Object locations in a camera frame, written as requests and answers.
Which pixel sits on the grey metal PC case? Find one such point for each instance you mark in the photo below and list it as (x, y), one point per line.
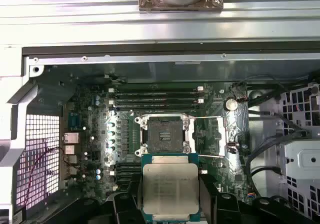
(150, 58)

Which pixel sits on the green motherboard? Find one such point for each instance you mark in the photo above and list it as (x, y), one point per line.
(217, 169)

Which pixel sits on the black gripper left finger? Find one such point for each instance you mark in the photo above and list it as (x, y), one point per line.
(133, 204)

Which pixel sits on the RAM slot with black clips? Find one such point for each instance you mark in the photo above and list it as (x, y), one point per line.
(127, 176)
(157, 106)
(127, 164)
(157, 94)

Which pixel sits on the CPU with silver top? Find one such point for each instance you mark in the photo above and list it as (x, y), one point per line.
(171, 189)

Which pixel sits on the metal CPU socket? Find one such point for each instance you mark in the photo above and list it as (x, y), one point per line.
(163, 134)

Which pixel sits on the silver motherboard screw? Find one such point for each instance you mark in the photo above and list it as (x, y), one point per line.
(221, 91)

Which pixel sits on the silver port block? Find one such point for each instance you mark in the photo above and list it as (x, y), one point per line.
(70, 151)
(71, 138)

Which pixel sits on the metal socket cover frame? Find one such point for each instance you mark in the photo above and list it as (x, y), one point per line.
(222, 136)

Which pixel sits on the perforated metal drive cage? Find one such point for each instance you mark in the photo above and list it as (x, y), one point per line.
(300, 156)

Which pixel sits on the blue port connector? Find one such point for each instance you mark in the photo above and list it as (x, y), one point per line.
(74, 121)

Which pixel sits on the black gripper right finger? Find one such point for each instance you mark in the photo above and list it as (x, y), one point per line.
(207, 204)

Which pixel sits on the round silver coin battery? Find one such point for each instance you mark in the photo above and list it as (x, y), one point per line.
(231, 104)

